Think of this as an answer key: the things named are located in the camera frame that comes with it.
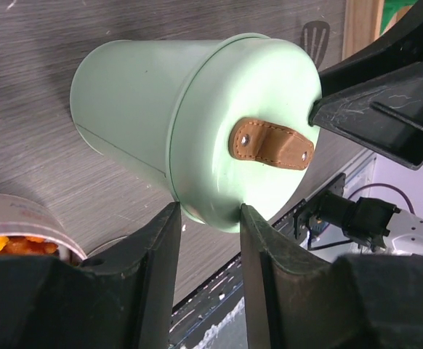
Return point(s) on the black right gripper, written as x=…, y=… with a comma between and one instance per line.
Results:
x=384, y=114

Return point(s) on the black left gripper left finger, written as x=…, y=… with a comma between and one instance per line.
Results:
x=120, y=298

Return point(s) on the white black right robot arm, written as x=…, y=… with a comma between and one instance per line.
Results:
x=368, y=222

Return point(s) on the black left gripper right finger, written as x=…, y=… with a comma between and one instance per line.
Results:
x=294, y=299

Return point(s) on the green canister lid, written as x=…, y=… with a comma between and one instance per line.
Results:
x=240, y=132

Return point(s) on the round silver tin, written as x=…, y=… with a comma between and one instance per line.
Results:
x=24, y=218

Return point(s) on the tall green canister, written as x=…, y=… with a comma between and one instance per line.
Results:
x=122, y=96

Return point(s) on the round bakery tin lid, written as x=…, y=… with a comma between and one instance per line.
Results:
x=105, y=246

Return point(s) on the brown glazed food piece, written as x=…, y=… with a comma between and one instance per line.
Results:
x=25, y=246

